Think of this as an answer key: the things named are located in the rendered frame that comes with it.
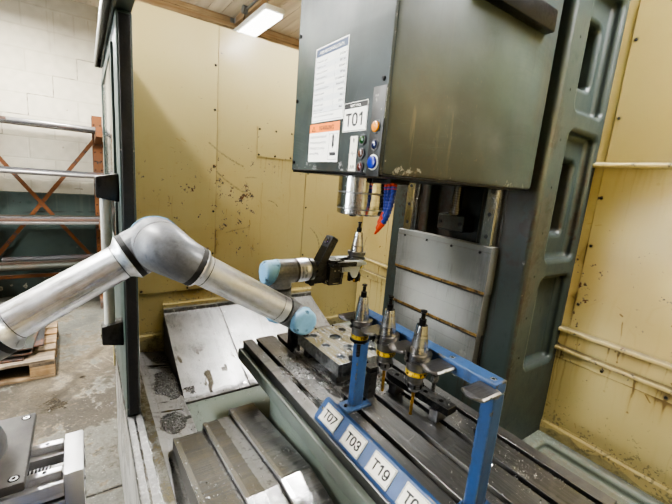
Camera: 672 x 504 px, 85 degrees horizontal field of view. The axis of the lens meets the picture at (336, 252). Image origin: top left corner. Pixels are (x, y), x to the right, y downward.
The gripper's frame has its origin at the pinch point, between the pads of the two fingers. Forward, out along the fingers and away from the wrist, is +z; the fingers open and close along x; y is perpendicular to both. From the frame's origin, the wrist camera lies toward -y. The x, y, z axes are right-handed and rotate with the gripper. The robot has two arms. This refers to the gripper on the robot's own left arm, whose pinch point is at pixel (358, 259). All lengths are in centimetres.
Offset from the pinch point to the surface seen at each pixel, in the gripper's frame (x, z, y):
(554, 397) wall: 37, 82, 56
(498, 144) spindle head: 32, 22, -40
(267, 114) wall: -100, 6, -59
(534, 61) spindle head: 32, 33, -65
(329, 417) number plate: 22, -22, 41
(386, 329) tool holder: 34.1, -15.5, 9.8
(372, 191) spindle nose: 8.0, -3.0, -23.8
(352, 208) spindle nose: 4.7, -7.8, -18.0
